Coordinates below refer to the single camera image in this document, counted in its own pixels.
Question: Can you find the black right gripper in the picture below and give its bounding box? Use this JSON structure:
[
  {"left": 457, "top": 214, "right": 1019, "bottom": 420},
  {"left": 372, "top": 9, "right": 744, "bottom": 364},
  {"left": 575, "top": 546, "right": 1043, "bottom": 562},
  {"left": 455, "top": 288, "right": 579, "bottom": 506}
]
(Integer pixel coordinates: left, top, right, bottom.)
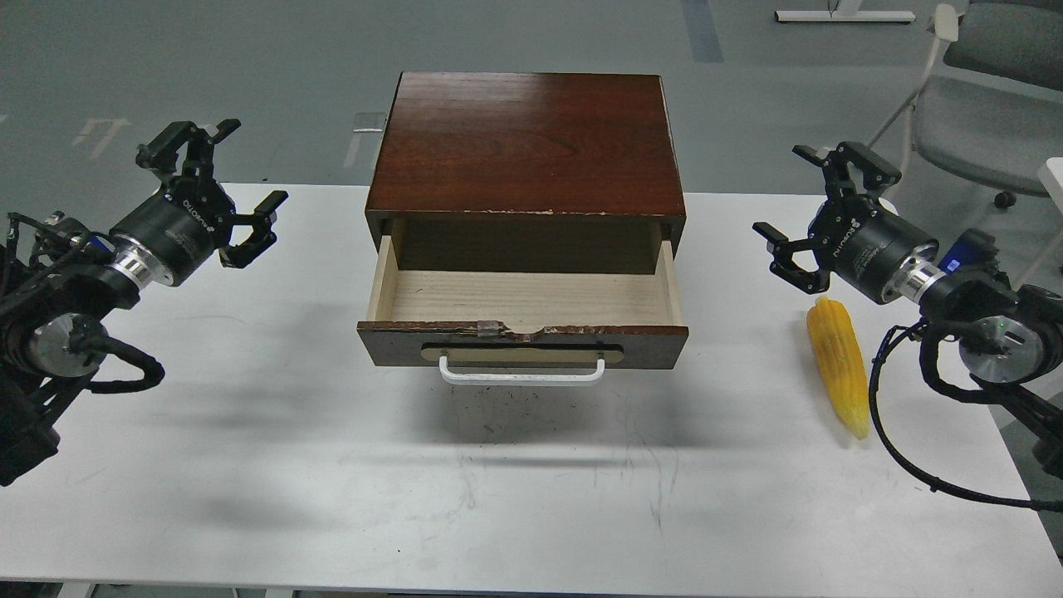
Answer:
[{"left": 752, "top": 141, "right": 940, "bottom": 304}]

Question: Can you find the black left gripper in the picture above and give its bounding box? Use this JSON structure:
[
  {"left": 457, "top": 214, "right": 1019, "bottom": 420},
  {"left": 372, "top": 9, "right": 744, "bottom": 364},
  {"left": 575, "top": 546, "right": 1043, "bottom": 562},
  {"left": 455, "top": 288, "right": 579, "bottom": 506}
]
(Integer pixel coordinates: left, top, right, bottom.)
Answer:
[{"left": 109, "top": 119, "right": 289, "bottom": 289}]

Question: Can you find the yellow corn cob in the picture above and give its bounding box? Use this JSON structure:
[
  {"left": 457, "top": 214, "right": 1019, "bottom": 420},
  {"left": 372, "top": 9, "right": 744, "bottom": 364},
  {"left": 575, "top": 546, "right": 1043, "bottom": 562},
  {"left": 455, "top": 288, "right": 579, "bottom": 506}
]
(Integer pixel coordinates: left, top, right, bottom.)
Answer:
[{"left": 806, "top": 296, "right": 870, "bottom": 440}]

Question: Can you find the wooden drawer with white handle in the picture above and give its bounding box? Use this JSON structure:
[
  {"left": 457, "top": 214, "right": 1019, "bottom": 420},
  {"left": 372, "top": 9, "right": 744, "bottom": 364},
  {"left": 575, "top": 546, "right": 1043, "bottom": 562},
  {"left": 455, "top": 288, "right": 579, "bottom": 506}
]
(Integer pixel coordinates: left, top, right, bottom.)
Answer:
[{"left": 357, "top": 235, "right": 688, "bottom": 387}]

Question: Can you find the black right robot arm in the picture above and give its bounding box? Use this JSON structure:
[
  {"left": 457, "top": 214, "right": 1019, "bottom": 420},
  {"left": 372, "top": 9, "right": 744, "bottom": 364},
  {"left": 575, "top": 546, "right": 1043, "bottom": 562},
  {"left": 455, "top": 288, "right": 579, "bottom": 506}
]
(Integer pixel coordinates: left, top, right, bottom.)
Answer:
[{"left": 754, "top": 141, "right": 1061, "bottom": 477}]

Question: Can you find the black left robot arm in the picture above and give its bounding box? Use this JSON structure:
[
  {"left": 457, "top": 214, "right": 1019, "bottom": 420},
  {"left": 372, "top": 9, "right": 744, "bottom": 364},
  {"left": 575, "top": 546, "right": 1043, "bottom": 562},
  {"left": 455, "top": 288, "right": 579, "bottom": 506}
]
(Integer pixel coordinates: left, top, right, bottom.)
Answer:
[{"left": 1, "top": 118, "right": 287, "bottom": 486}]

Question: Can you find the grey office chair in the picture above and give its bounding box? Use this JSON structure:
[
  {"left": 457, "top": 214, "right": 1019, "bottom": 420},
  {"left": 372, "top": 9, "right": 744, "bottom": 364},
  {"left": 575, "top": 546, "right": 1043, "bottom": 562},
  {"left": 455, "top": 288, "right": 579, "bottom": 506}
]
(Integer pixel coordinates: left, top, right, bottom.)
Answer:
[{"left": 870, "top": 1, "right": 1062, "bottom": 209}]

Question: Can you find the white desk base bar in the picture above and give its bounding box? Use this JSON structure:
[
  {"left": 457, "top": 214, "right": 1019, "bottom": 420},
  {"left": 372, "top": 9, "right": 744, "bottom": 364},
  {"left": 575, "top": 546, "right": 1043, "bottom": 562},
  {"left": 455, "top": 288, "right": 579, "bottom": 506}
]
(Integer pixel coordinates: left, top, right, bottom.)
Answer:
[{"left": 773, "top": 1, "right": 918, "bottom": 24}]

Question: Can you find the dark wooden cabinet box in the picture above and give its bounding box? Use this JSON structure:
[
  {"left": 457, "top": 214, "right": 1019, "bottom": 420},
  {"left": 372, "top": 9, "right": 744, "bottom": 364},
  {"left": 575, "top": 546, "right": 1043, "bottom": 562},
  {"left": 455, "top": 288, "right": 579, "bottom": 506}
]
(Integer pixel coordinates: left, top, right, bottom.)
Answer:
[{"left": 365, "top": 71, "right": 686, "bottom": 247}]

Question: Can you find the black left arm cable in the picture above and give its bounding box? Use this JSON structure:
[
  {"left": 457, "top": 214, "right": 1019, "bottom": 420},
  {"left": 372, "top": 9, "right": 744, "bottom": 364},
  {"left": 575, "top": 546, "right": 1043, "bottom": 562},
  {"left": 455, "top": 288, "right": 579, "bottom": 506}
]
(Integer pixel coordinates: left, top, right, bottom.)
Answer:
[{"left": 70, "top": 317, "right": 166, "bottom": 395}]

